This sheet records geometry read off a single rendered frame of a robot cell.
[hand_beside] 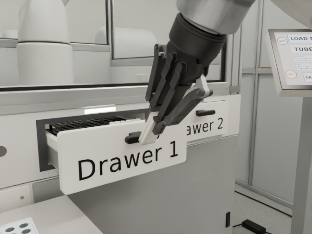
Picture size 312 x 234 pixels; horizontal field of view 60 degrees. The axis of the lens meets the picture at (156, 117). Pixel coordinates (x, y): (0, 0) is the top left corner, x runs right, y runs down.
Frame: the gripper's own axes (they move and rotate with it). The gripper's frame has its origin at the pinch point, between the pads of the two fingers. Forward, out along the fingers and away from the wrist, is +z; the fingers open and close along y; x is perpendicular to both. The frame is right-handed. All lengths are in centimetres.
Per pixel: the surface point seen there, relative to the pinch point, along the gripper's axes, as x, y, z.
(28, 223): 20.5, -3.4, 13.9
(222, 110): -42.9, 13.8, 13.4
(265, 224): -132, -12, 105
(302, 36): -88, 27, -10
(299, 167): -93, -7, 36
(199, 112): -28.2, 11.6, 10.3
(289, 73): -73, 16, 0
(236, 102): -52, 16, 13
